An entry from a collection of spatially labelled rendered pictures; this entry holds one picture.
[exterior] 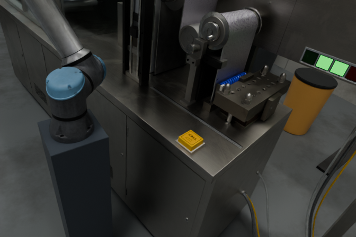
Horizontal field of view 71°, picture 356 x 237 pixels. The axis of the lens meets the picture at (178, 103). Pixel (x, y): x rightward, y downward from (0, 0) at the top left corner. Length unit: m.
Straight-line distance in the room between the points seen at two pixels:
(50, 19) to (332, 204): 2.20
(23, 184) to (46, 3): 1.42
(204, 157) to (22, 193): 1.42
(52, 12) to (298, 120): 2.34
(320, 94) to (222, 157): 1.77
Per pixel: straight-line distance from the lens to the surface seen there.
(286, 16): 1.24
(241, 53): 1.17
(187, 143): 0.92
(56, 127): 0.95
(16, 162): 2.25
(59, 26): 0.96
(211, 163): 0.91
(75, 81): 0.85
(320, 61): 1.22
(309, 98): 2.59
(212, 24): 1.01
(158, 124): 1.02
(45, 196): 1.98
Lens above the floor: 1.55
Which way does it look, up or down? 34 degrees down
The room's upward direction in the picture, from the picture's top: 9 degrees clockwise
